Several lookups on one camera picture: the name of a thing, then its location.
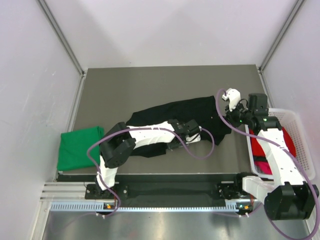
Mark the black t-shirt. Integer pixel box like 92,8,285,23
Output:
126,95,232,146

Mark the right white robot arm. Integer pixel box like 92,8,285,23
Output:
222,88,319,221

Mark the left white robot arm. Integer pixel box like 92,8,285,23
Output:
95,119,201,199

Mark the red t-shirt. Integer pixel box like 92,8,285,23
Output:
250,127,297,158

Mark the white plastic laundry basket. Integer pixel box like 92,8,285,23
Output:
246,108,316,180

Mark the pink t-shirt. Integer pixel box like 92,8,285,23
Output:
254,161,272,175

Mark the folded green t-shirt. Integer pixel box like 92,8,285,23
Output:
57,126,104,172

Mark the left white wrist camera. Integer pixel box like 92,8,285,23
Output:
185,126,202,144

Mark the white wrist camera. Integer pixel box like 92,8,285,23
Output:
185,126,202,144
222,88,241,112

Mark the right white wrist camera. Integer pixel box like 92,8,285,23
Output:
222,88,241,112

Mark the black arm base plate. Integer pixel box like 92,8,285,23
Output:
85,172,252,200

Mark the right aluminium frame post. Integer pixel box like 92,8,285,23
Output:
257,0,306,74

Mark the aluminium frame post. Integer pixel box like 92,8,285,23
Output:
36,0,85,76
257,0,306,74

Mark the white slotted cable duct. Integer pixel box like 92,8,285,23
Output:
50,201,253,213

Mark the left aluminium frame post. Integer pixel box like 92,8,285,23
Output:
36,0,85,76

